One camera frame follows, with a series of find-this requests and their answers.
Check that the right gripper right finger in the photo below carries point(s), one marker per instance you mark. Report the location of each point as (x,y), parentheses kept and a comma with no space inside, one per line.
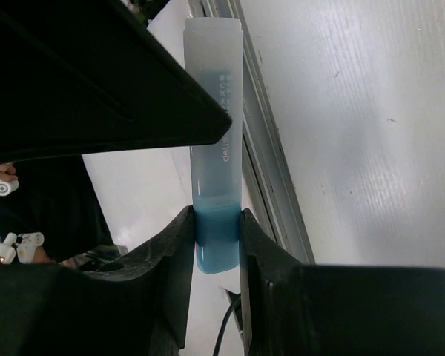
(292,308)

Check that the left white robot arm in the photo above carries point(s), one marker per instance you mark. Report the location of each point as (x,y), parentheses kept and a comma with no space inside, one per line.
(55,197)

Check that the aluminium table rail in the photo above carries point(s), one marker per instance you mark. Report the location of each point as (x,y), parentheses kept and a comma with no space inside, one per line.
(265,169)

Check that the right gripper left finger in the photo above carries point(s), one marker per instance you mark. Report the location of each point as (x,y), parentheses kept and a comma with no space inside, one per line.
(136,305)

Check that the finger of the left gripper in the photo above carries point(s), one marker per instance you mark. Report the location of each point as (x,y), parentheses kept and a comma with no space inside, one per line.
(83,77)

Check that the light blue highlighter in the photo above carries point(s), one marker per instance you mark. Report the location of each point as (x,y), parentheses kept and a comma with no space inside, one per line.
(213,53)

